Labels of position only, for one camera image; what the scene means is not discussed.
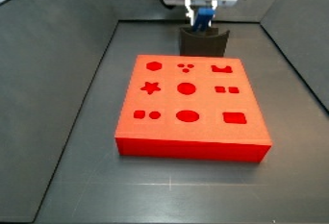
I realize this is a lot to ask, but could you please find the blue slotted square-circle block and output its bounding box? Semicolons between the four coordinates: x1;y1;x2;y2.
191;8;214;32

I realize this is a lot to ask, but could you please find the black curved stand fixture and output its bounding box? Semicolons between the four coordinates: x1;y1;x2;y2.
179;27;230;57

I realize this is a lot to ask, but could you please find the red shape-sorting fixture block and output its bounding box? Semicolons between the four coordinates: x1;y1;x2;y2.
115;55;273;162

